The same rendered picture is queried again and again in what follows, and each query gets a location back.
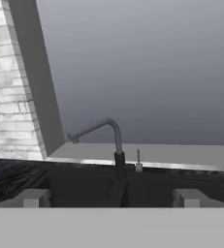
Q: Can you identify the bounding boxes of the dark sink basin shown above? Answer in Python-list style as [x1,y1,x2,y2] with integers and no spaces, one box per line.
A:
[28,168,224,208]

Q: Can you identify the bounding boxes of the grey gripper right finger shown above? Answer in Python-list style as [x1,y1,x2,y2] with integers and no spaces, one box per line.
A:
[172,188,224,208]

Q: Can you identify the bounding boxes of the small grey tap lever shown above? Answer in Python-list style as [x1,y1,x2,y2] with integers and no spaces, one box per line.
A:
[135,147,144,173]

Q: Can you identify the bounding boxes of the grey kitchen tap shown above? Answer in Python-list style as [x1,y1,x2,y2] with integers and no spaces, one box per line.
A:
[67,116,137,207]

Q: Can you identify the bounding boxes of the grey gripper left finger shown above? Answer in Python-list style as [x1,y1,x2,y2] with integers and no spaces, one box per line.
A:
[0,188,52,208]

